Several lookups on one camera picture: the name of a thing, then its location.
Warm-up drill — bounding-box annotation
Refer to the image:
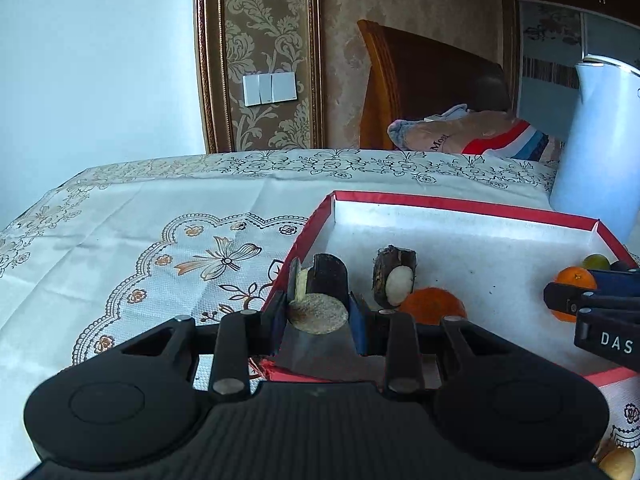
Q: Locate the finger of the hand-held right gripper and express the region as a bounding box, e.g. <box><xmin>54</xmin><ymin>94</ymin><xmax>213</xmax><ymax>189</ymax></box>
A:
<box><xmin>544</xmin><ymin>282</ymin><xmax>640</xmax><ymax>320</ymax></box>
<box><xmin>587</xmin><ymin>269</ymin><xmax>640</xmax><ymax>292</ymax></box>

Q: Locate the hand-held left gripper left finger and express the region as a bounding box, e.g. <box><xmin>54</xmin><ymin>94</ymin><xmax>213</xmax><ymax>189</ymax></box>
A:
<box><xmin>117</xmin><ymin>257</ymin><xmax>302</xmax><ymax>402</ymax></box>

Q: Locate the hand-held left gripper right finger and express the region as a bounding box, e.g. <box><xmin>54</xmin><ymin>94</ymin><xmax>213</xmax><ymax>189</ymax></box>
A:
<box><xmin>348</xmin><ymin>291</ymin><xmax>506</xmax><ymax>395</ymax></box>

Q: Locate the large orange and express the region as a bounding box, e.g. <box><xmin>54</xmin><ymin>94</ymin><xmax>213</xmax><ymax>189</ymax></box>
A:
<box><xmin>552</xmin><ymin>266</ymin><xmax>598</xmax><ymax>322</ymax></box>

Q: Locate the large black sugarcane piece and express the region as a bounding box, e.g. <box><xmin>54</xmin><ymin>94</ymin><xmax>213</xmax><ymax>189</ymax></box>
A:
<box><xmin>287</xmin><ymin>254</ymin><xmax>349</xmax><ymax>335</ymax></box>

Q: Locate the small dark sugarcane piece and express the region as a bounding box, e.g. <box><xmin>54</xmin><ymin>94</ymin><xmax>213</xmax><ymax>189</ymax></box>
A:
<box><xmin>371</xmin><ymin>245</ymin><xmax>418</xmax><ymax>309</ymax></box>

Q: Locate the red cardboard box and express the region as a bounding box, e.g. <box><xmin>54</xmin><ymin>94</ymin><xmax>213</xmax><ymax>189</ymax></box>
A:
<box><xmin>257</xmin><ymin>190</ymin><xmax>640</xmax><ymax>391</ymax></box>

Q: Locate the small orange mandarin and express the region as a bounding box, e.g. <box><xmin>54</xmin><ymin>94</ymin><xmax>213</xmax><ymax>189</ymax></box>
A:
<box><xmin>400</xmin><ymin>287</ymin><xmax>468</xmax><ymax>326</ymax></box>

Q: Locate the tan longan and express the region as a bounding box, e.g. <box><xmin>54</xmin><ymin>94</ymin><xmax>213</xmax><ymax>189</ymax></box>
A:
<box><xmin>597</xmin><ymin>446</ymin><xmax>637</xmax><ymax>480</ymax></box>

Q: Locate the white electric kettle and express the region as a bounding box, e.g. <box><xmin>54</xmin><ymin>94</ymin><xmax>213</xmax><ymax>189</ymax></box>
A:
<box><xmin>549</xmin><ymin>54</ymin><xmax>640</xmax><ymax>256</ymax></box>

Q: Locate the wooden chair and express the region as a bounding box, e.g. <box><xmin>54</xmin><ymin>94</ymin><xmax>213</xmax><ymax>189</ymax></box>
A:
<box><xmin>357</xmin><ymin>19</ymin><xmax>511</xmax><ymax>151</ymax></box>

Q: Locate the wardrobe with patterned doors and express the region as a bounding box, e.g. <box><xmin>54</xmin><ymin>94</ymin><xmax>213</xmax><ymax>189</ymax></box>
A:
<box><xmin>515</xmin><ymin>0</ymin><xmax>640</xmax><ymax>141</ymax></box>

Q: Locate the white wall switch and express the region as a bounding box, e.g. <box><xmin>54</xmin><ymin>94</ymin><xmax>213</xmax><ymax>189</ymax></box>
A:
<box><xmin>242</xmin><ymin>71</ymin><xmax>298</xmax><ymax>107</ymax></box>

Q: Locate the gold wall panel frame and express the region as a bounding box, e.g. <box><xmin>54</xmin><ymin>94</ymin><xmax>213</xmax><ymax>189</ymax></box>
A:
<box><xmin>194</xmin><ymin>0</ymin><xmax>326</xmax><ymax>155</ymax></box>

